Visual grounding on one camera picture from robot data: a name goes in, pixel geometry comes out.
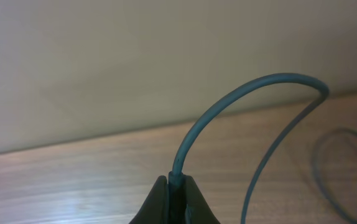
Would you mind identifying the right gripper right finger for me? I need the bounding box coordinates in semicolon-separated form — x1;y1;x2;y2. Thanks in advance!
184;175;220;224

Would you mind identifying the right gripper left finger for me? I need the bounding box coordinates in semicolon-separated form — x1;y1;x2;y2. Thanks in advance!
129;175;169;224

